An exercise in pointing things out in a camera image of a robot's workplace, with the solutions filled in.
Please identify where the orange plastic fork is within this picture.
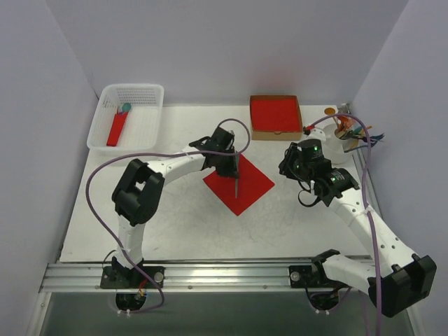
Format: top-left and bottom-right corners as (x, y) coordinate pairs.
(338, 116), (356, 131)

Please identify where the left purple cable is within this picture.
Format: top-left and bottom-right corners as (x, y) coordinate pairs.
(85, 118), (251, 312)

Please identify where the red paper napkin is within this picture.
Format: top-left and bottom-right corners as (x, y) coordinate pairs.
(203, 155), (274, 216)

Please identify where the orange plastic spoon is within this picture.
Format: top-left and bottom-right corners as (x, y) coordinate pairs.
(324, 107), (336, 116)

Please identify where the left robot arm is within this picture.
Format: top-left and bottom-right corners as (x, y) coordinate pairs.
(111, 127), (239, 288)

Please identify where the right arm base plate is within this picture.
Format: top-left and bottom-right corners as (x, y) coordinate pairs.
(288, 265), (330, 289)

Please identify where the white plastic perforated basket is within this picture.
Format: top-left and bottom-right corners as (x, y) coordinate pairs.
(87, 83), (165, 156)

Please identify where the yellow plastic utensil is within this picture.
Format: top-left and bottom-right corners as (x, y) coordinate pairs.
(357, 126), (372, 136)

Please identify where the purple cable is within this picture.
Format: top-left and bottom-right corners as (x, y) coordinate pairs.
(85, 118), (251, 312)
(304, 113), (384, 336)

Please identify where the rolled red napkin bundle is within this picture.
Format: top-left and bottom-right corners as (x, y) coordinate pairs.
(106, 112), (128, 147)

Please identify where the aluminium mounting rail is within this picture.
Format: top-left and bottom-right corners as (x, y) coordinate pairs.
(38, 258), (416, 293)

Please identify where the teal spoon in basket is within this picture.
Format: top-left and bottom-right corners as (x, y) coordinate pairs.
(120, 103), (132, 113)

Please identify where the white utensil cup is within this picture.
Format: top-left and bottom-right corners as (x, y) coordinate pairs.
(323, 125), (352, 165)

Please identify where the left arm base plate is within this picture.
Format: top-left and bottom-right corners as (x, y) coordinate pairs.
(99, 266), (165, 289)

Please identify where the cardboard box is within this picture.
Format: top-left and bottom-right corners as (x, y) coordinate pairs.
(250, 94), (303, 141)

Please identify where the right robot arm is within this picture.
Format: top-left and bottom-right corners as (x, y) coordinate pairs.
(279, 139), (437, 318)

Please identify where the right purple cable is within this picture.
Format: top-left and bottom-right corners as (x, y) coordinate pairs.
(304, 113), (384, 336)

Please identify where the stack of red napkins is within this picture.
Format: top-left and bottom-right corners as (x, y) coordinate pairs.
(250, 95), (302, 133)

